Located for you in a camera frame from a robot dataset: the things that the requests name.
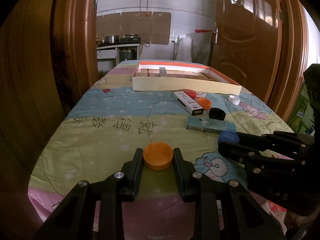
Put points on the orange bottle cap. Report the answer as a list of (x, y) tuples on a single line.
[(204, 103), (158, 156)]

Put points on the green printed bag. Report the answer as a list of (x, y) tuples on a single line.
[(301, 120)]

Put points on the white kitchen counter cabinet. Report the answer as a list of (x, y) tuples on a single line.
[(112, 52)]

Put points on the metal cooking pot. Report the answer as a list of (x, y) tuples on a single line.
[(112, 39)]

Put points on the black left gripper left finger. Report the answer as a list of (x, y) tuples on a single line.
[(122, 186)]

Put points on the blue bottle cap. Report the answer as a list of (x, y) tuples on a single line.
[(228, 136)]

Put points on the brown wooden door left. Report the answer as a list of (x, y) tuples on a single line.
[(47, 64)]

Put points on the dark green appliance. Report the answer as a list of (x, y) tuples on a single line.
[(127, 55)]

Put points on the large orange-rimmed cardboard tray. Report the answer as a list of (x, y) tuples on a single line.
[(182, 75)]

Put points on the clear patterned rectangular box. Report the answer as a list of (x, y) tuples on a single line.
[(162, 72)]

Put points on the brown wooden door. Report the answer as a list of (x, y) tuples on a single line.
[(47, 64), (263, 46)]

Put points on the red bottle cap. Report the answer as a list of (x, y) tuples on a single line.
[(191, 93)]

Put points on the white cartoon rectangular box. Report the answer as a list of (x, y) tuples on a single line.
[(189, 104)]

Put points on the brown cardboard wall panel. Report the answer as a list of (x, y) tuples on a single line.
[(153, 27)]

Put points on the white covered standing object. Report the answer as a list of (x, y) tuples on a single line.
[(183, 50)]

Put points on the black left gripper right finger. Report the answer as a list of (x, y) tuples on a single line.
[(195, 187)]

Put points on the black round cap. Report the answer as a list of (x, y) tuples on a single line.
[(217, 114)]

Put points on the black gas stove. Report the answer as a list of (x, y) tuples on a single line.
[(130, 39)]

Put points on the brown wooden door right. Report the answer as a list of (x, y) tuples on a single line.
[(263, 46)]

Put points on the cartoon patterned quilt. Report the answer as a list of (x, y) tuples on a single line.
[(103, 131)]

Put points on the teal rectangular box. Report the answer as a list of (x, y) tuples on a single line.
[(202, 124)]

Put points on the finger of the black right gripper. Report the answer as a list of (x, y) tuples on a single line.
[(245, 153), (256, 142)]

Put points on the white bottle cap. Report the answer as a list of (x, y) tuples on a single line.
[(234, 99)]

